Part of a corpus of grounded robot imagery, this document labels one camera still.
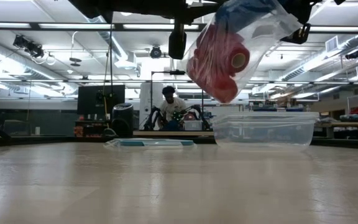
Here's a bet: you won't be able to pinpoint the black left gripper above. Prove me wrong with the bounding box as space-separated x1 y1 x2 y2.
165 0 222 60

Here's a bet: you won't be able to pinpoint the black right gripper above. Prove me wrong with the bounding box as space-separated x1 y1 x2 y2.
280 0 323 44

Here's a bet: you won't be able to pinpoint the clear plastic zip bag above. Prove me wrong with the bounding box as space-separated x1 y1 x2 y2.
180 0 303 105

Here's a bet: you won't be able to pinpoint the pink bandage roll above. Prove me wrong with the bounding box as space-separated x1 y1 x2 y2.
194 24 251 78

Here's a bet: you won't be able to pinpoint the blue elastic bandage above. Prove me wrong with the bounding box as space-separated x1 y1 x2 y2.
214 0 278 27

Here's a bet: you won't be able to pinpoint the red bandage roll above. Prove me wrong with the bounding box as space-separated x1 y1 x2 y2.
186 57 239 105

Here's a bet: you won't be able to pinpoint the clear plastic container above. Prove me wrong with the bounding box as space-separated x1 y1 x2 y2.
213 111 320 153

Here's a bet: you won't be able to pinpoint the clear lid with teal rim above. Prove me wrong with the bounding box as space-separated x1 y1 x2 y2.
103 138 195 150

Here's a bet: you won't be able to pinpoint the black ceiling device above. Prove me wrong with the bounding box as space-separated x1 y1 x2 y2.
12 34 45 59
150 45 163 59

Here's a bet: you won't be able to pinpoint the white cabinet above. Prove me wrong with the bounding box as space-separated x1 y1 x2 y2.
139 82 164 130

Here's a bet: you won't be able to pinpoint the person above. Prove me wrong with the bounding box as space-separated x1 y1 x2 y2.
158 86 188 131

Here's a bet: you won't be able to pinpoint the black background robot arms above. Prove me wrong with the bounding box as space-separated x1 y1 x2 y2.
143 105 213 131

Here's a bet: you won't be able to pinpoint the black monitor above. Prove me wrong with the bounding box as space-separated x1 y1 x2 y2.
77 84 126 116

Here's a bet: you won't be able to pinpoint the red and black tool cart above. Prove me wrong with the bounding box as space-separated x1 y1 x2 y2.
74 119 108 138

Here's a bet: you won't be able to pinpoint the black metal table frame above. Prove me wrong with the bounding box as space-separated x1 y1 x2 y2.
0 119 358 149

